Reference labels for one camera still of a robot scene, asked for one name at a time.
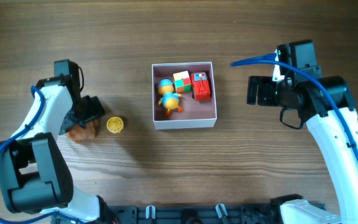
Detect brown plush bear with orange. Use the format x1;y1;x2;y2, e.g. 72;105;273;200
66;120;99;142

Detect red toy truck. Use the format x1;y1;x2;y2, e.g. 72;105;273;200
191;72;211;101

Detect colourful puzzle cube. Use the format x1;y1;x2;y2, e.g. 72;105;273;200
173;71;191;93

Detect white cardboard box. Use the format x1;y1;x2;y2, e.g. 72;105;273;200
152;62;218;129

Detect yellow duck toy blue hat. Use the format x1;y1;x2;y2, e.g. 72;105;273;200
157;79;184;117

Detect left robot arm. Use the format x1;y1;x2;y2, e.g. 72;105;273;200
0;59;120;223

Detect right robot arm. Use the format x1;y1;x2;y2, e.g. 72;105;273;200
247;75;358;223

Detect yellow round fan wheel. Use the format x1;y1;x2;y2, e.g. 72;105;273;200
106;116;124;134

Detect right blue cable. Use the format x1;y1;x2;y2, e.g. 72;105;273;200
229;53;358;209

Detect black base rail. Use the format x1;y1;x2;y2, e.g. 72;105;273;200
94;203;283;224

